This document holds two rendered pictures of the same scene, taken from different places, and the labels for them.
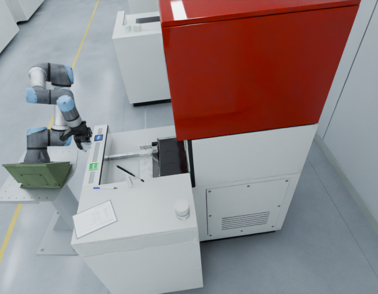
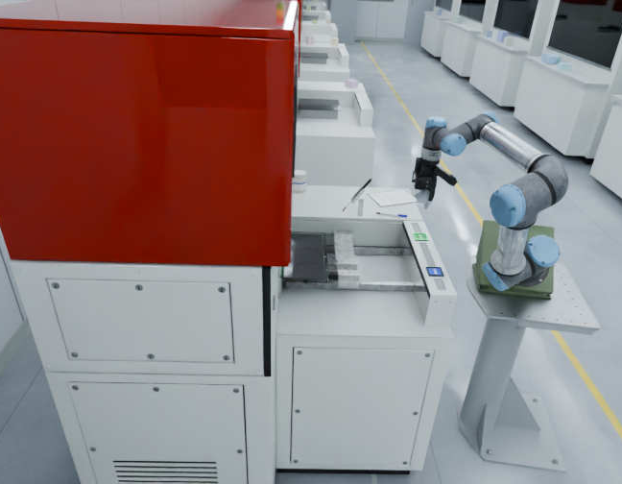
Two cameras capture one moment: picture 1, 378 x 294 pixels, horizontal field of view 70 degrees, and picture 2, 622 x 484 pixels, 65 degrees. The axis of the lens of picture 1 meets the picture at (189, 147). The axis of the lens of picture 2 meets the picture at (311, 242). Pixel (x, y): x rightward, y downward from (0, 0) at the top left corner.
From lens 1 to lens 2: 2.92 m
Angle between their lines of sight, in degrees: 105
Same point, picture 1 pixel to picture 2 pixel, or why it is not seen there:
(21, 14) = not seen: outside the picture
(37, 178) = not seen: hidden behind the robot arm
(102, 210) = (386, 201)
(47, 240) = (537, 413)
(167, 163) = (311, 247)
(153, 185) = (330, 211)
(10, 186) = (557, 276)
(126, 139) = (394, 319)
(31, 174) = not seen: hidden behind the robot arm
